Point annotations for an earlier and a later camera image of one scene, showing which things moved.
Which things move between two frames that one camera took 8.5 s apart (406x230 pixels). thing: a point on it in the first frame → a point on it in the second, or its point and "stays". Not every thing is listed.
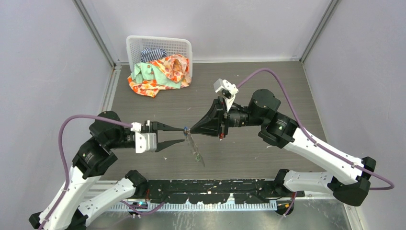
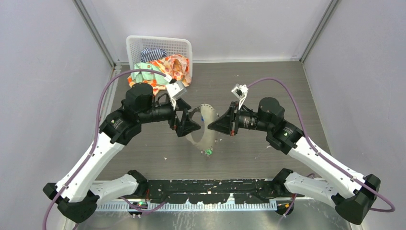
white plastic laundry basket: x=135 y=44 stays
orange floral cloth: x=175 y=66 stays
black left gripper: x=156 y=125 → x=186 y=124
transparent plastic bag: x=194 y=148 → x=208 y=115
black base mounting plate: x=219 y=191 stays
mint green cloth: x=146 y=71 stays
